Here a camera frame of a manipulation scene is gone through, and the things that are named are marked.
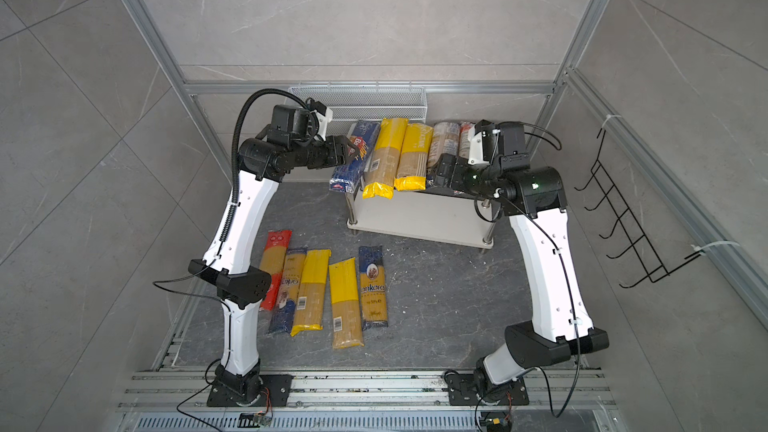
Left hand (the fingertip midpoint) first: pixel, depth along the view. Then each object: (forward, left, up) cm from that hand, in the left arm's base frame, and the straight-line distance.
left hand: (352, 144), depth 72 cm
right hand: (-10, -22, 0) cm, 25 cm away
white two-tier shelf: (+6, -23, -35) cm, 42 cm away
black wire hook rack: (-33, -61, -6) cm, 70 cm away
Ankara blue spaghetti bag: (-27, +22, -37) cm, 51 cm away
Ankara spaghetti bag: (-21, -4, -37) cm, 43 cm away
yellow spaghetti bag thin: (-26, +15, -39) cm, 49 cm away
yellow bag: (-31, +4, -38) cm, 49 cm away
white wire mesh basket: (+31, +4, -7) cm, 33 cm away
